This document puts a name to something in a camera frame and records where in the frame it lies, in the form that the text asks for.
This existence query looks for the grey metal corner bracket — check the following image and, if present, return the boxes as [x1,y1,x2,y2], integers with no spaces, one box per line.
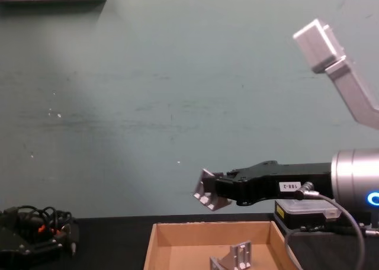
[209,240,253,270]
[193,168,233,212]

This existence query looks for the black corded tool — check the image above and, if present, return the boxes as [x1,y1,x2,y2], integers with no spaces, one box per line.
[0,205,81,258]

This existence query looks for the black table cloth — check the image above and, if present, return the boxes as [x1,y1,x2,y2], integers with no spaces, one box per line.
[0,213,379,270]

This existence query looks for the shallow brown cardboard tray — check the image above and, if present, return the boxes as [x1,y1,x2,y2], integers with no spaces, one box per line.
[143,220,303,270]

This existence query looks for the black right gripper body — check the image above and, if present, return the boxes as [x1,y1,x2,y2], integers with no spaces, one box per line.
[215,162,334,207]

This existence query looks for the thin dark gripper cable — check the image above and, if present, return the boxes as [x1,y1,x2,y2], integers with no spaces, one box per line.
[283,180,366,270]

